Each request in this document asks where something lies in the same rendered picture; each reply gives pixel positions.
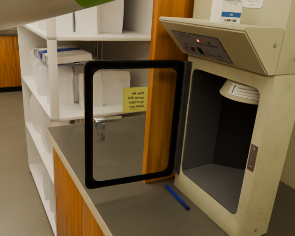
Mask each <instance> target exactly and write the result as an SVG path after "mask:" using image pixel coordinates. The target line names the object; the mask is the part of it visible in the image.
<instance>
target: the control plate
mask: <svg viewBox="0 0 295 236"><path fill-rule="evenodd" d="M171 31H172V33H173V34H174V35H175V37H176V38H177V40H178V41H179V43H180V44H181V45H182V47H183V48H184V50H185V51H186V52H188V53H191V54H195V55H199V56H202V57H206V58H210V59H214V60H217V61H221V62H225V63H229V64H232V65H233V63H232V61H231V59H230V58H229V56H228V54H227V53H226V51H225V49H224V48H223V46H222V44H221V43H220V41H219V39H218V38H214V37H207V36H202V35H196V34H191V33H185V32H180V31H175V30H171ZM196 39H198V40H199V42H198V41H197V40H196ZM207 41H209V42H210V43H211V44H208V43H207ZM185 46H187V47H188V49H187V48H186V47H185ZM191 47H193V48H194V49H195V51H192V50H191ZM197 47H199V48H201V50H202V51H203V53H204V54H201V53H200V52H199V51H198V49H197ZM206 51H208V53H207V54H206V53H205V52H206ZM212 52H213V53H214V54H215V55H212ZM218 54H220V55H221V56H219V57H218Z"/></svg>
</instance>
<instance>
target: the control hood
mask: <svg viewBox="0 0 295 236"><path fill-rule="evenodd" d="M159 20H160V22H161V24H162V25H163V27H164V28H165V29H166V31H167V32H168V34H169V35H170V36H171V38H172V39H173V41H174V42H175V43H176V45H177V46H178V48H179V49H180V51H181V52H183V53H186V54H189V55H193V56H196V57H200V58H204V59H208V60H211V61H215V62H219V63H222V64H225V65H229V66H233V67H237V68H240V69H244V70H248V71H251V72H255V73H258V74H262V75H266V76H272V75H274V74H275V71H276V67H277V62H278V58H279V53H280V47H281V43H282V39H283V34H284V29H283V28H276V27H267V26H259V25H250V24H242V23H240V24H231V23H217V22H210V20H204V19H195V18H181V17H162V16H160V18H159ZM171 30H175V31H180V32H185V33H191V34H196V35H202V36H207V37H214V38H218V39H219V41H220V43H221V44H222V46H223V48H224V49H225V51H226V53H227V54H228V56H229V58H230V59H231V61H232V63H233V65H232V64H229V63H225V62H221V61H217V60H214V59H210V58H206V57H202V56H199V55H195V54H191V53H188V52H186V51H185V50H184V48H183V47H182V45H181V44H180V43H179V41H178V40H177V38H176V37H175V35H174V34H173V33H172V31H171Z"/></svg>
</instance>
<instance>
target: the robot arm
mask: <svg viewBox="0 0 295 236"><path fill-rule="evenodd" d="M112 1H115V0H0V30H6V29H9V28H13V27H18V26H22V25H25V24H29V23H33V22H38V21H42V20H46V19H50V18H53V17H57V16H61V15H65V14H69V13H72V12H76V11H80V10H83V9H87V8H90V7H94V6H98V5H102V4H105V3H108V2H112Z"/></svg>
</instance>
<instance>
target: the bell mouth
mask: <svg viewBox="0 0 295 236"><path fill-rule="evenodd" d="M220 94H221V95H223V96H224V97H226V98H229V99H231V100H235V101H238V102H242V103H249V104H255V105H258V104H259V99H260V93H259V91H258V90H257V89H256V88H254V87H251V86H248V85H245V84H242V83H239V82H236V81H233V80H230V79H227V80H226V82H225V83H224V85H223V86H222V88H221V89H220Z"/></svg>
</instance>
